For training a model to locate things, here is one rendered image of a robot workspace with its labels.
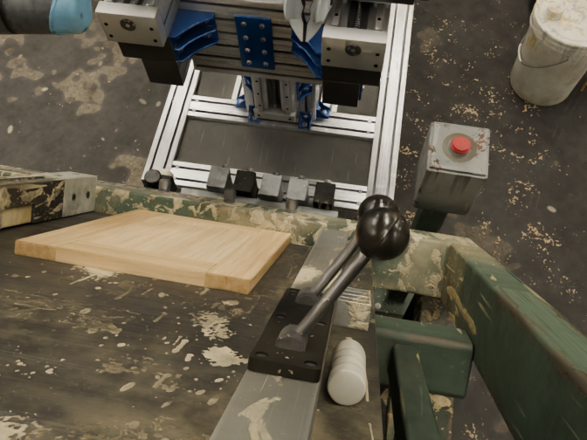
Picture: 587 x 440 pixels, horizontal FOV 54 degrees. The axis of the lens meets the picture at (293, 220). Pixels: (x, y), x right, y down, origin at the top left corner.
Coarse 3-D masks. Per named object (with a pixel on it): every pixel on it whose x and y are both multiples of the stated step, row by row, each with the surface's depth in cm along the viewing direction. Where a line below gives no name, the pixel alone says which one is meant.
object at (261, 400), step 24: (336, 240) 97; (312, 264) 75; (240, 384) 36; (264, 384) 37; (288, 384) 37; (312, 384) 38; (240, 408) 33; (264, 408) 33; (288, 408) 34; (312, 408) 34; (216, 432) 30; (240, 432) 30; (264, 432) 31; (288, 432) 31
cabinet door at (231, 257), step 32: (96, 224) 92; (128, 224) 96; (160, 224) 102; (192, 224) 107; (224, 224) 110; (32, 256) 74; (64, 256) 74; (96, 256) 73; (128, 256) 74; (160, 256) 77; (192, 256) 81; (224, 256) 83; (256, 256) 86; (224, 288) 71
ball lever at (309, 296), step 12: (360, 204) 52; (372, 204) 50; (384, 204) 50; (396, 204) 51; (360, 216) 51; (348, 252) 52; (336, 264) 52; (324, 276) 53; (312, 288) 53; (324, 288) 53; (300, 300) 52; (312, 300) 52
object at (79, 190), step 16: (0, 176) 93; (16, 176) 95; (32, 176) 99; (48, 176) 102; (64, 176) 104; (80, 176) 108; (96, 176) 114; (0, 192) 84; (16, 192) 88; (32, 192) 92; (48, 192) 97; (64, 192) 102; (80, 192) 108; (0, 208) 85; (32, 208) 94; (48, 208) 98; (64, 208) 103; (80, 208) 109; (0, 224) 85
